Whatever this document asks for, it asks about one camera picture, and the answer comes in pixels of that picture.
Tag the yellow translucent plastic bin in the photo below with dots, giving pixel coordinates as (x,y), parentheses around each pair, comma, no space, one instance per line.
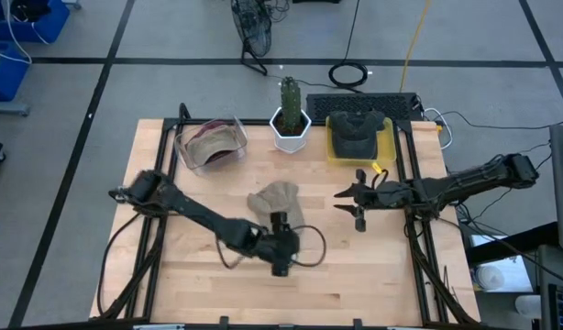
(387,146)

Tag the green cactus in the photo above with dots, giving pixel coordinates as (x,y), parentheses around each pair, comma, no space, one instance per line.
(290,98)

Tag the blue plastic bin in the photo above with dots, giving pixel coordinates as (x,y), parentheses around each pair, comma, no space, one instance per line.
(6,73)
(52,23)

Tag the black metal table frame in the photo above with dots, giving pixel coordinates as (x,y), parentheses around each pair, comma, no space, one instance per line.
(258,122)

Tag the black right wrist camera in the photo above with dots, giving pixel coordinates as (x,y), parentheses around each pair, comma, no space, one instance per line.
(391,190)

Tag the clear plastic bin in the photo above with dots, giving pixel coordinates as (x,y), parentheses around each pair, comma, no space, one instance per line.
(196,170)

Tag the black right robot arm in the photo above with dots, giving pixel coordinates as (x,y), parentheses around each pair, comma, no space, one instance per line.
(469,181)

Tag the white roll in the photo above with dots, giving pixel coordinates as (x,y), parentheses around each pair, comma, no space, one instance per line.
(528,307)

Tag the beige baseball cap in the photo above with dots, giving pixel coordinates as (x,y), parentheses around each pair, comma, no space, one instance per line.
(274,199)
(213,144)

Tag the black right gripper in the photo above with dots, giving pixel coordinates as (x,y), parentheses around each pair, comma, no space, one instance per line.
(360,223)

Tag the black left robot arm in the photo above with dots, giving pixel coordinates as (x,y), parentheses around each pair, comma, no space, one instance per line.
(194,213)

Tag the white hexagonal plant pot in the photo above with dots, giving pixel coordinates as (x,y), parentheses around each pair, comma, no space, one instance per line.
(290,142)

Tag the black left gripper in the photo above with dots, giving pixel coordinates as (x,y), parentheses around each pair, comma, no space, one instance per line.
(281,247)

